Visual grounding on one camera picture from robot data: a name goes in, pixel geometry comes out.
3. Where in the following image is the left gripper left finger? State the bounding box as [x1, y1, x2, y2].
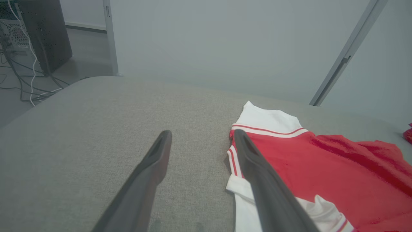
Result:
[91, 130, 173, 232]

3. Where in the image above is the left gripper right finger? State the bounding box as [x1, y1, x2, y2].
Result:
[233, 129, 320, 232]

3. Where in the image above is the red and white jersey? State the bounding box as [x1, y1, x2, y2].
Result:
[225, 101, 412, 232]

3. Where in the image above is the red shorts white hem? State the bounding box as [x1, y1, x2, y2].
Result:
[402, 122, 412, 145]

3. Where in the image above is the metal shelf with equipment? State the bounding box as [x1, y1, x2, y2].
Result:
[102, 0, 120, 77]

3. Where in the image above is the black computer tower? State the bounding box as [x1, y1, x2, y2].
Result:
[0, 0, 73, 77]

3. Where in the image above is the white power strip with cables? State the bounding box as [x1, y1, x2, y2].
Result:
[0, 35, 70, 103]

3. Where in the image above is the thin white cable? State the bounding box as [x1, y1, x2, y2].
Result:
[7, 0, 36, 107]

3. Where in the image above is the grey metal partition post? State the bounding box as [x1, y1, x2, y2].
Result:
[317, 0, 389, 107]
[309, 0, 380, 105]

